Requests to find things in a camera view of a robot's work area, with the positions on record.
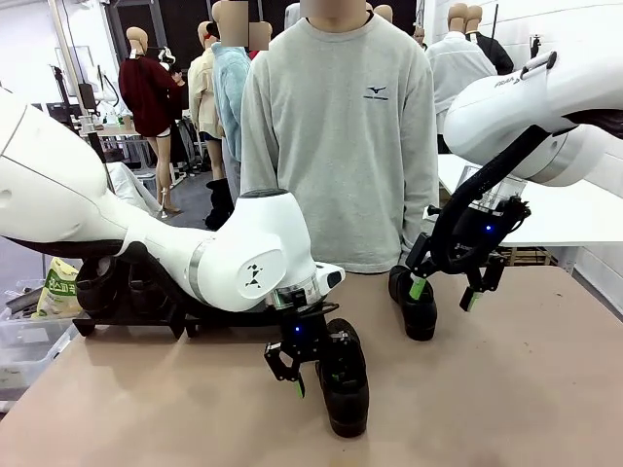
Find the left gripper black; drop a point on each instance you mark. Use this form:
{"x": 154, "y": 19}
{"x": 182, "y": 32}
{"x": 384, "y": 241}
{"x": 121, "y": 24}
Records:
{"x": 304, "y": 335}

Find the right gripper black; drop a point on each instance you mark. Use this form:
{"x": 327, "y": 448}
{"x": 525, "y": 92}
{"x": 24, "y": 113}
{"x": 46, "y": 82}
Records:
{"x": 479, "y": 233}

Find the person's right forearm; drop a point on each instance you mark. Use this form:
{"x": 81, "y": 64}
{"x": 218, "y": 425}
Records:
{"x": 258, "y": 170}

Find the person's left forearm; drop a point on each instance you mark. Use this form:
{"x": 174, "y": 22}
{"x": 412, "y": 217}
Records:
{"x": 421, "y": 204}

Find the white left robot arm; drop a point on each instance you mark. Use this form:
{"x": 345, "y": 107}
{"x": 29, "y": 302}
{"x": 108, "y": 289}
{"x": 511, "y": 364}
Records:
{"x": 58, "y": 185}

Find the wooden slat crate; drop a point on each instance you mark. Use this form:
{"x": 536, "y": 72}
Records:
{"x": 530, "y": 255}

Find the black boots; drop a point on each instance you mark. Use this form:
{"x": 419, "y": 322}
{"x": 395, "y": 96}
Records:
{"x": 221, "y": 209}

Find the person in grey sweatshirt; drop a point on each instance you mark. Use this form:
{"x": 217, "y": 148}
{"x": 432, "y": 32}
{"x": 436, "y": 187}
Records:
{"x": 340, "y": 146}

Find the mannequin in white shirt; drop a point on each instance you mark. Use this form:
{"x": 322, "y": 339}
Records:
{"x": 457, "y": 68}

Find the mannequin in black jacket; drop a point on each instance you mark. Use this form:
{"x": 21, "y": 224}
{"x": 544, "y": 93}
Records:
{"x": 499, "y": 58}

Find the black tripod pole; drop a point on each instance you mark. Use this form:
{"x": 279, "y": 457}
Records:
{"x": 73, "y": 107}
{"x": 535, "y": 48}

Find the white draped cover cloth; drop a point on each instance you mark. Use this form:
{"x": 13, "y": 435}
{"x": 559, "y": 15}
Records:
{"x": 129, "y": 187}

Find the yellow green printed bag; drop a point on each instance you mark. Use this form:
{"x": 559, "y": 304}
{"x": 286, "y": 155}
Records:
{"x": 56, "y": 289}

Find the figure in light blue fleece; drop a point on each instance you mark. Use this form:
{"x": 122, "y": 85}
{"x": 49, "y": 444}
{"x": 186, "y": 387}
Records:
{"x": 231, "y": 92}

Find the bare tan mannequin head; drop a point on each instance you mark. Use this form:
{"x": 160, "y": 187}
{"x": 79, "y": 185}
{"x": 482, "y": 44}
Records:
{"x": 384, "y": 12}

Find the mannequin in beige shirt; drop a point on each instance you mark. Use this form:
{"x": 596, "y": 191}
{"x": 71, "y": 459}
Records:
{"x": 202, "y": 97}

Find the translucent plastic bin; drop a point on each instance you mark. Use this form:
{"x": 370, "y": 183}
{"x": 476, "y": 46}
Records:
{"x": 29, "y": 350}

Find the wooden top desk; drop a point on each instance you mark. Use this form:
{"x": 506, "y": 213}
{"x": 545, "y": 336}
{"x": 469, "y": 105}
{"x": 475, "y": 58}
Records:
{"x": 117, "y": 131}

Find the black and grey leaning pole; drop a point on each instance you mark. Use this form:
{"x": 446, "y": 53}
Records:
{"x": 98, "y": 148}

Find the person in dark top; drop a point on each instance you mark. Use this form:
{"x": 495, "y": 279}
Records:
{"x": 179, "y": 80}

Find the figure in red jacket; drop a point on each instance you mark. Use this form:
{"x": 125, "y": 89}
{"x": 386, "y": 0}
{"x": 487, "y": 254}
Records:
{"x": 259, "y": 41}

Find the mannequin in grey hoodie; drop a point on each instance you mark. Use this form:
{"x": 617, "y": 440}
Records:
{"x": 293, "y": 15}

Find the mannequin in maroon sweater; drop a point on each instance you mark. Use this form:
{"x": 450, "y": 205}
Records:
{"x": 146, "y": 92}

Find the white black headset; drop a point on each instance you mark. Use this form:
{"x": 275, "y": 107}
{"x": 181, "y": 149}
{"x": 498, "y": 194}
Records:
{"x": 167, "y": 54}

